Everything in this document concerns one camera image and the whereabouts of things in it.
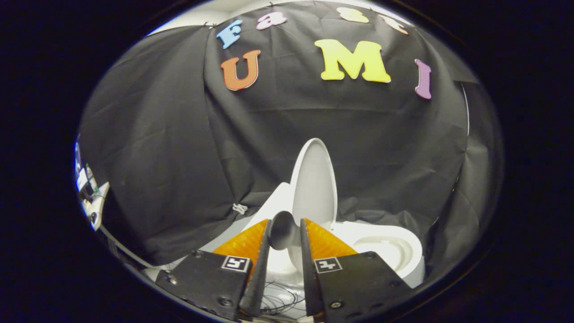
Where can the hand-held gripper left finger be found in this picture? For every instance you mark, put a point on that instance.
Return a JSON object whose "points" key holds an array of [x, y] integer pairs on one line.
{"points": [[258, 278]]}

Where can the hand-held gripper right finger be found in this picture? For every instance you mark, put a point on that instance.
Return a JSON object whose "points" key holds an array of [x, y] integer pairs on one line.
{"points": [[309, 278]]}

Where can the grey lid pull tab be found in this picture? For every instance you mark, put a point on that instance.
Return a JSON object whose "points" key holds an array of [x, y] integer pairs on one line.
{"points": [[282, 231]]}

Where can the white toilet lid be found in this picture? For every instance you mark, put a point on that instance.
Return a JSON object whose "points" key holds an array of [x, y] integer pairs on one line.
{"points": [[314, 179]]}

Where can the white toilet seat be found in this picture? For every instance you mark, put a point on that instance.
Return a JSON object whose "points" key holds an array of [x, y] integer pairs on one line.
{"points": [[358, 233]]}

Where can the white toilet with tank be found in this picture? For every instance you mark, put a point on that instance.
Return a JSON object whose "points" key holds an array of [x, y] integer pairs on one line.
{"points": [[278, 202]]}

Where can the black backdrop cloth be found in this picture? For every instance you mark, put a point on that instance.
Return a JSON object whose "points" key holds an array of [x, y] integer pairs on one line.
{"points": [[179, 134]]}

